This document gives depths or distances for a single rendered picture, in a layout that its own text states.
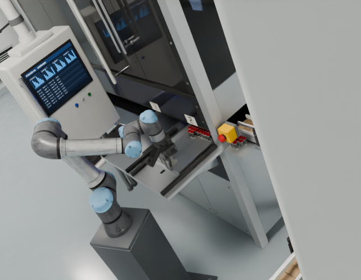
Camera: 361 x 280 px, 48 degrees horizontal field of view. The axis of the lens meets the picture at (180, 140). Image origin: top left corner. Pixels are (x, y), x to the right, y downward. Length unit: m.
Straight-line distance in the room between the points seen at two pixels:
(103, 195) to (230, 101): 0.78
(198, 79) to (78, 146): 0.62
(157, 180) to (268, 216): 0.85
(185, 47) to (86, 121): 1.18
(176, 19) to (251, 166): 0.98
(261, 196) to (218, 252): 0.55
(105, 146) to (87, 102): 1.00
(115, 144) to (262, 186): 1.03
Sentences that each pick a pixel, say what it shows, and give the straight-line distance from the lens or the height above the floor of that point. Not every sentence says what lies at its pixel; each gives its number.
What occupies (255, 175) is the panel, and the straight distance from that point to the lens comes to 2.39.
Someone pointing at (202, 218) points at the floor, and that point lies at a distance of 3.06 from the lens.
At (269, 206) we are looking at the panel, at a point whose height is 0.26.
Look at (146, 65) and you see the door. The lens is 2.23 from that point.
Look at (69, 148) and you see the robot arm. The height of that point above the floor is 1.34.
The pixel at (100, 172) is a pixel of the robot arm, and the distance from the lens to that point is 2.09.
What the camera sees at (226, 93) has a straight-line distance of 2.04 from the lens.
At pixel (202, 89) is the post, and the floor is 1.26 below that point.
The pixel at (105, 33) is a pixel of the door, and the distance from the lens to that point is 2.43.
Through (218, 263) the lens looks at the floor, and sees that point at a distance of 2.78.
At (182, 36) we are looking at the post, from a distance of 1.80.
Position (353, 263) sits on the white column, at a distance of 0.17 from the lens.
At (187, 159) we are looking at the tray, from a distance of 2.16.
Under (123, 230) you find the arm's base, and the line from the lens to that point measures 2.08.
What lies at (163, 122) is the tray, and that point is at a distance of 2.53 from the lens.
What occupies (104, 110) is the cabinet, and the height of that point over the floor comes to 0.94.
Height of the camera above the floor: 2.19
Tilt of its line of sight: 34 degrees down
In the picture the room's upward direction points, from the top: 25 degrees counter-clockwise
